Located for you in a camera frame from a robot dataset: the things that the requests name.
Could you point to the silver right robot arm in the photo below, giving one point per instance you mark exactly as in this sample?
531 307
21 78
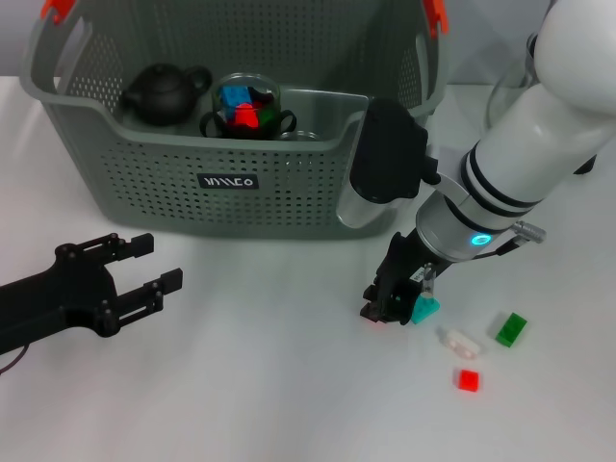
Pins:
529 135

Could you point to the white brick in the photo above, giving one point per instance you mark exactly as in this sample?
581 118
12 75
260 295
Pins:
459 342

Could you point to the green thick brick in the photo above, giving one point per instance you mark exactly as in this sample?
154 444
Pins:
511 329

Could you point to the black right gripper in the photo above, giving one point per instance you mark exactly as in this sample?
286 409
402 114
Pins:
409 260

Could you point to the dark clay teapot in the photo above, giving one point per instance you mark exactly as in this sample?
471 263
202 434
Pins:
161 96

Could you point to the blue square brick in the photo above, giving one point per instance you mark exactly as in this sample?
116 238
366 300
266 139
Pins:
233 94

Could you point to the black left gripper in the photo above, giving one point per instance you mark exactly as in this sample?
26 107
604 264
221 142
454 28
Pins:
58 298

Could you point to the grey perforated storage bin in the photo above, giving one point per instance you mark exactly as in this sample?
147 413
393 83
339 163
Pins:
240 202

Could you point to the small red brick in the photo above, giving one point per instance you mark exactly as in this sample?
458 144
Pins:
469 380
377 324

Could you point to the glass teacup black holder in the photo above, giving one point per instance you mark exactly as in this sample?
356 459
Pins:
298 136
290 115
274 96

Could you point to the orange-red sloped brick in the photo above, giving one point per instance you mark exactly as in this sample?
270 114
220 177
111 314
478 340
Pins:
246 116

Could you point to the teal square plate brick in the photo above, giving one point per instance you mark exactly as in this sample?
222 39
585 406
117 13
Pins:
427 310

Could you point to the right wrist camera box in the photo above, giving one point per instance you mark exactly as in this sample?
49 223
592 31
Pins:
385 149

